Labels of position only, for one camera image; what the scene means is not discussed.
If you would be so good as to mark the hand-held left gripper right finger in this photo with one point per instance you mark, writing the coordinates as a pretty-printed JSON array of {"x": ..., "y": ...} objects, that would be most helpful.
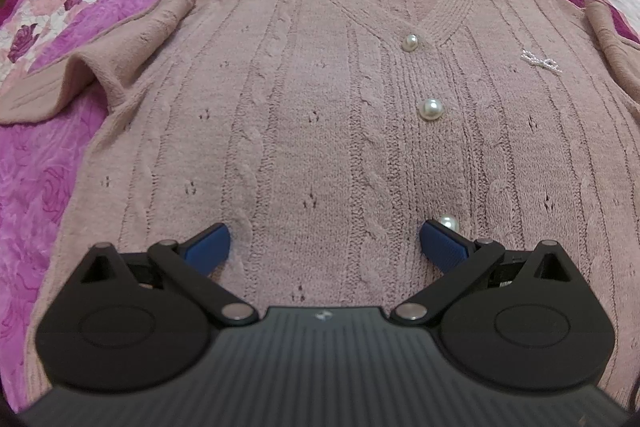
[{"x": 442, "y": 248}]

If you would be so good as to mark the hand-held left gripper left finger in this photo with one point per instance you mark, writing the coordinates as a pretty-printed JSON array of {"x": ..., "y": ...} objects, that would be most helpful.
[{"x": 209, "y": 248}]

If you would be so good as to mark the pink knit cardigan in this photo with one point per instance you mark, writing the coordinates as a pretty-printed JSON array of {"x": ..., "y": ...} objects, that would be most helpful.
[{"x": 300, "y": 132}]

